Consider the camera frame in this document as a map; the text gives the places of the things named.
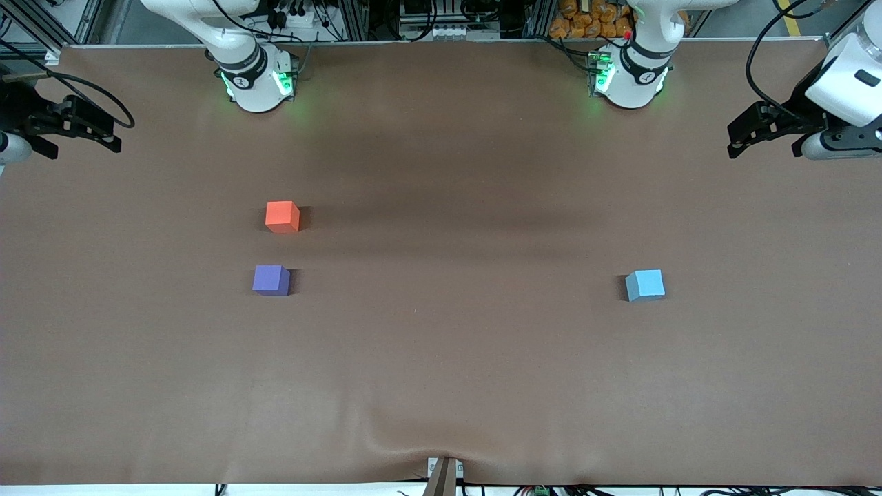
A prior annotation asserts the light blue foam block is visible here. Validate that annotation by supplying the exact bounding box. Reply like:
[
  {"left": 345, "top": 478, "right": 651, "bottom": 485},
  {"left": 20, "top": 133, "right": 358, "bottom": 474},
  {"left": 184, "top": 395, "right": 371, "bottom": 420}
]
[{"left": 625, "top": 269, "right": 666, "bottom": 302}]

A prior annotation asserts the orange foam block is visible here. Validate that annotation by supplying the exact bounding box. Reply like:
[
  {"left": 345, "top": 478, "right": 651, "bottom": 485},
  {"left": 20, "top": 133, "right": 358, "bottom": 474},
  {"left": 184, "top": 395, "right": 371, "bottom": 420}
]
[{"left": 265, "top": 200, "right": 301, "bottom": 234}]

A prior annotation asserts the purple foam block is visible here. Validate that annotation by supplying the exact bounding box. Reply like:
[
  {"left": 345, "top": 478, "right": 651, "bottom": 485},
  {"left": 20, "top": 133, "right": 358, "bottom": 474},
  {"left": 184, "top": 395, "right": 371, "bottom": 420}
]
[{"left": 252, "top": 265, "right": 291, "bottom": 297}]

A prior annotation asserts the brown table mat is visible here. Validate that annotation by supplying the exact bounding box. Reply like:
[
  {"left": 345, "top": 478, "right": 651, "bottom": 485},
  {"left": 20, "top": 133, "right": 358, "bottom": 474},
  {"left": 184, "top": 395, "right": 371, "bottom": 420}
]
[{"left": 0, "top": 38, "right": 882, "bottom": 486}]

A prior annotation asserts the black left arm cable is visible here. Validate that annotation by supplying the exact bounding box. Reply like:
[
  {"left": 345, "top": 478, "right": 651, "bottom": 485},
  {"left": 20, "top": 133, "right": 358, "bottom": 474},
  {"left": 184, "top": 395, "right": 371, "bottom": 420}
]
[{"left": 748, "top": 0, "right": 831, "bottom": 128}]

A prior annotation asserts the aluminium frame profile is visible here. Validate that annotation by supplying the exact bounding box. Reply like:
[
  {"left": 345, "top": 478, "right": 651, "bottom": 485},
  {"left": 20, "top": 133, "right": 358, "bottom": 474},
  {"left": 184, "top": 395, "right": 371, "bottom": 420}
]
[
  {"left": 69, "top": 0, "right": 104, "bottom": 45},
  {"left": 524, "top": 0, "right": 556, "bottom": 39},
  {"left": 336, "top": 0, "right": 369, "bottom": 42}
]

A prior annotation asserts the brown post with white bracket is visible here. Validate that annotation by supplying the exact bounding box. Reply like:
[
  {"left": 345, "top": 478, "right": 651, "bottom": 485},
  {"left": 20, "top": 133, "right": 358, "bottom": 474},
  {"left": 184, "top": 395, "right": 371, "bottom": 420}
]
[{"left": 424, "top": 456, "right": 464, "bottom": 496}]

